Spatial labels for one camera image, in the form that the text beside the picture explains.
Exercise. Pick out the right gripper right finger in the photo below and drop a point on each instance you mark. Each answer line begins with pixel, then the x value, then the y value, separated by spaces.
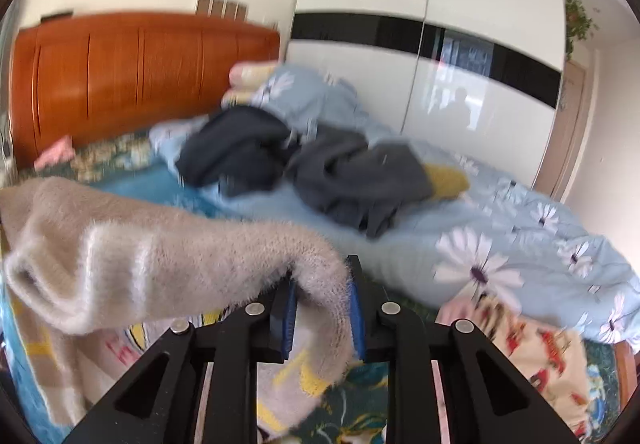
pixel 446 383

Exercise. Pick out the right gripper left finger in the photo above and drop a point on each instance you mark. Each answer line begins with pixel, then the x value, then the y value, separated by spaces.
pixel 197 381

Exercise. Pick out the beige fuzzy knit sweater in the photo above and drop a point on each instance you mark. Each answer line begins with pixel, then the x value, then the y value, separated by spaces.
pixel 84 266

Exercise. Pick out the dark grey clothes pile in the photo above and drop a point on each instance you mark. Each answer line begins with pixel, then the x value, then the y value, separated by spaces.
pixel 337 173

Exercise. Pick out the pink floral quilt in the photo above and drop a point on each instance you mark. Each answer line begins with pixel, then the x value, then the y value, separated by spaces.
pixel 552 359

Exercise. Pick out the blue floral bed blanket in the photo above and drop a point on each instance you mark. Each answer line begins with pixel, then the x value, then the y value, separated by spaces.
pixel 352 412

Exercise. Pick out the light blue daisy duvet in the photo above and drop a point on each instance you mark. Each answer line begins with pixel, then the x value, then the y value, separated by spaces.
pixel 499 237

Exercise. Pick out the yellow garment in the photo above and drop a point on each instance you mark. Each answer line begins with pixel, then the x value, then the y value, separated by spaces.
pixel 448 183

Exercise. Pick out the wooden door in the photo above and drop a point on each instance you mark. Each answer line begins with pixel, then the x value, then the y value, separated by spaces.
pixel 555 160

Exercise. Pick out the pink cloth by headboard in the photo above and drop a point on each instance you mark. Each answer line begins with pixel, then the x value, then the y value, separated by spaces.
pixel 60 152

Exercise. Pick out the orange wooden headboard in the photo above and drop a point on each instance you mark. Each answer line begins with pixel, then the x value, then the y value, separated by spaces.
pixel 100 75

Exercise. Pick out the cream pillow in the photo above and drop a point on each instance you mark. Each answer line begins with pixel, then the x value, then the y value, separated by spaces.
pixel 245 79

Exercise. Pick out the white black sliding wardrobe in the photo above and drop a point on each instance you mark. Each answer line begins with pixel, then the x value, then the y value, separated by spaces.
pixel 478 77

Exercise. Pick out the green hanging plant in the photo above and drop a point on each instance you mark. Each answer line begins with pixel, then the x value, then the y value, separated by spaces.
pixel 578 25

